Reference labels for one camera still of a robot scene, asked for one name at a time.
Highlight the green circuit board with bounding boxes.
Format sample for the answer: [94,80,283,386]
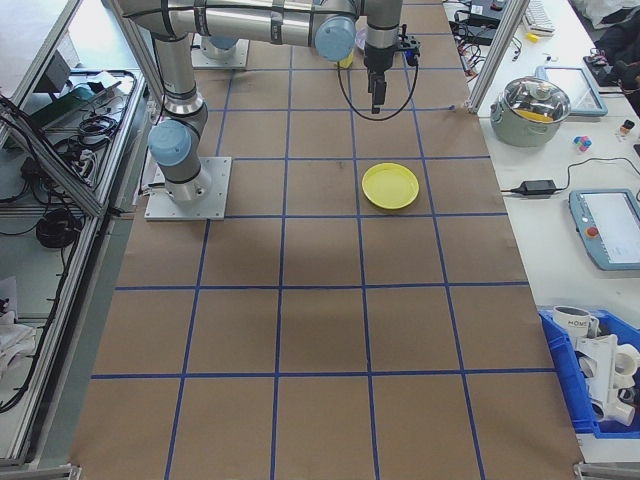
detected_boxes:
[47,82,124,121]

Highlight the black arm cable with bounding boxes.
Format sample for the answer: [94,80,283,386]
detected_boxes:
[336,29,420,122]

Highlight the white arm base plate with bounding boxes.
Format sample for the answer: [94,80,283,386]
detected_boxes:
[191,38,251,70]
[143,156,234,222]

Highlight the coiled black cable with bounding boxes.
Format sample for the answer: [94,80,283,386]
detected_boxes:
[35,208,82,250]

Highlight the flat black electronic box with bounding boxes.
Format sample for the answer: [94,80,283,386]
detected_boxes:
[464,23,502,45]

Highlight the grey metal box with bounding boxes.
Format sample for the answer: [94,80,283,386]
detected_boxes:
[42,51,73,92]

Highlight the yellow plate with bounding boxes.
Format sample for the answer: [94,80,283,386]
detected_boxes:
[361,162,421,212]

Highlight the silver pot with lid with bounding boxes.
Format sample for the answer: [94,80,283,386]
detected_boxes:
[488,76,572,149]

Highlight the black bag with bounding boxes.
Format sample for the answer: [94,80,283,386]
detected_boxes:
[597,14,640,94]

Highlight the black power adapter cable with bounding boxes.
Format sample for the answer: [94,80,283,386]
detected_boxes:
[499,157,640,195]

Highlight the blue plastic bin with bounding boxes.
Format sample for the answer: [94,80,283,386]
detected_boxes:
[536,307,640,440]

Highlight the white keyboard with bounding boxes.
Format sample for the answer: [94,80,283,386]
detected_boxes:
[521,0,557,37]

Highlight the blue grey teach pendant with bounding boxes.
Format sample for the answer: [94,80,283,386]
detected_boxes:
[568,187,640,272]
[535,63,609,119]

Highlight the black power adapter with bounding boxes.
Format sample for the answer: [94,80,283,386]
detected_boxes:
[519,179,559,197]

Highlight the white pipe fitting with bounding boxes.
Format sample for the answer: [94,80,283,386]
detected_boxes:
[573,333,640,427]

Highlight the black device with white label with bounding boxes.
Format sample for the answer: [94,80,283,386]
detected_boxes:
[467,0,507,24]

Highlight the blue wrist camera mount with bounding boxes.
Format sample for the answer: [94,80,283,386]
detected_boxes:
[396,32,422,67]

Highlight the white printed mug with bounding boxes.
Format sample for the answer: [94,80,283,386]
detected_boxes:
[551,304,600,342]

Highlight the white cloth pile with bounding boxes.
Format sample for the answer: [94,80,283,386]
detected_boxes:
[0,277,39,386]

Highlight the aluminium profile post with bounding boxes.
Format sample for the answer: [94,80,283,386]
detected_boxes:
[466,0,531,117]

